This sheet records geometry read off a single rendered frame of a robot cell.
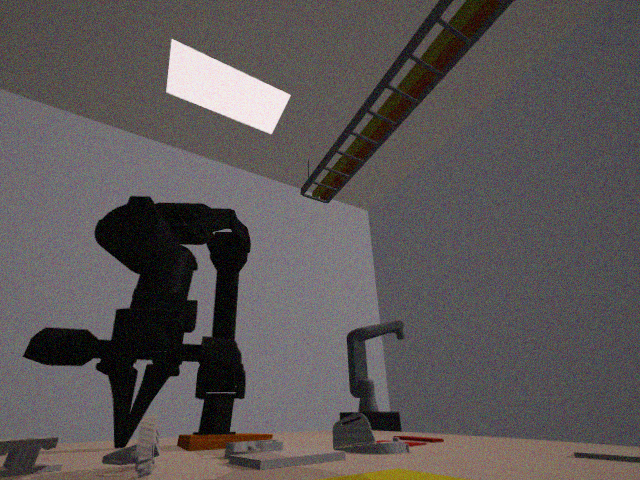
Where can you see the yellow flat block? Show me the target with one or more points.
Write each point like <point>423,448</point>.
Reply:
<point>394,474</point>

